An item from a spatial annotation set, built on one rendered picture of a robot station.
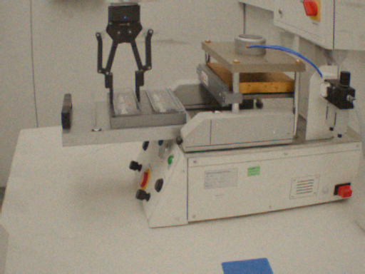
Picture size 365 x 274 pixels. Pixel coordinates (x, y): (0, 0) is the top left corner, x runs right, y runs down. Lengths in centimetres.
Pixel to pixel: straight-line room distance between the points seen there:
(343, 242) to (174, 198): 40
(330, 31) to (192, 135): 39
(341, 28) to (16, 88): 193
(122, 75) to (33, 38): 56
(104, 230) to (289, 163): 45
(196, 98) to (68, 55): 137
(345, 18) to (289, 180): 41
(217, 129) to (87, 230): 37
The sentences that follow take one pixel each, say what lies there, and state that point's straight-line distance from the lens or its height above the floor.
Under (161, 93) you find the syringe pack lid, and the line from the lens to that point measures 115.
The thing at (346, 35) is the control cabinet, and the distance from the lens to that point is 107.
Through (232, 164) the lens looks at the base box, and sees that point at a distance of 103.
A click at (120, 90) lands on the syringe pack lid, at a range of 118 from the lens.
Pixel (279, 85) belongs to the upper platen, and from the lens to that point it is 108.
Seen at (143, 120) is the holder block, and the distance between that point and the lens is 103.
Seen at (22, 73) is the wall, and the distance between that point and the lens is 256.
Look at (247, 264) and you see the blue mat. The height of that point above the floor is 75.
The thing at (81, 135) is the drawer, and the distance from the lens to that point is 102.
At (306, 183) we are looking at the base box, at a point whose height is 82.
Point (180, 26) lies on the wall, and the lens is 257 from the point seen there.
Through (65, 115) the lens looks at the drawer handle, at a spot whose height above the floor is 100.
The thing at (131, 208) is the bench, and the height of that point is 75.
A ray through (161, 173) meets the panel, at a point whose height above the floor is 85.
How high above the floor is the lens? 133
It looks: 22 degrees down
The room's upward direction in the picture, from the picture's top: straight up
